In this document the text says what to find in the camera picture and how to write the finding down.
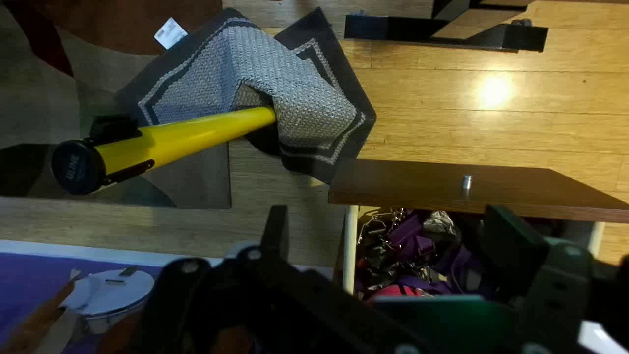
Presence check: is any brown wooden drawer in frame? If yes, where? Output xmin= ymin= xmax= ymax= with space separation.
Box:
xmin=328 ymin=158 xmax=629 ymax=300

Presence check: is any white round disc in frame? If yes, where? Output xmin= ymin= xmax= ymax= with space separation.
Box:
xmin=60 ymin=266 xmax=157 ymax=319

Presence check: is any yellow pole with black cap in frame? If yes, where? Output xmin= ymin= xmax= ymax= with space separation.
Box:
xmin=48 ymin=105 xmax=278 ymax=197

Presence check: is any pile of purple straps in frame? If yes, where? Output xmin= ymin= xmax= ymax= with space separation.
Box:
xmin=355 ymin=207 xmax=499 ymax=302

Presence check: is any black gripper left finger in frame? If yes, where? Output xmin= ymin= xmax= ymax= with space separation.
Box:
xmin=259 ymin=203 xmax=290 ymax=266

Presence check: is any dark brown furniture piece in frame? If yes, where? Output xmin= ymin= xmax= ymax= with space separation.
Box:
xmin=0 ymin=0 xmax=223 ymax=79

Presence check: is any green box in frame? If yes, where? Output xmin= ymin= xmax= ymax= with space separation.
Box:
xmin=371 ymin=294 xmax=508 ymax=354

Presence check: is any black metal stand base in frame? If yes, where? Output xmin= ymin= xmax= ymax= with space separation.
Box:
xmin=343 ymin=0 xmax=550 ymax=56

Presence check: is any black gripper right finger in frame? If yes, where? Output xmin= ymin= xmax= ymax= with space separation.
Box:
xmin=481 ymin=203 xmax=554 ymax=313

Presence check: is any grey woven rug dark border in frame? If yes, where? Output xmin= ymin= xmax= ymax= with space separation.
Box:
xmin=115 ymin=7 xmax=379 ymax=187

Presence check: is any purple mat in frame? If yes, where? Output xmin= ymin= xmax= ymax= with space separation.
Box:
xmin=0 ymin=250 xmax=164 ymax=351

